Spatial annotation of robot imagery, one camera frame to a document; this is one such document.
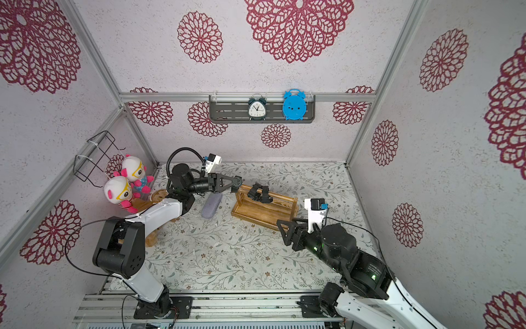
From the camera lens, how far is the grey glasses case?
0.99 m

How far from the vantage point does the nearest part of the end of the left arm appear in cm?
72

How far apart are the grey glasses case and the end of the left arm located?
0.25 metres
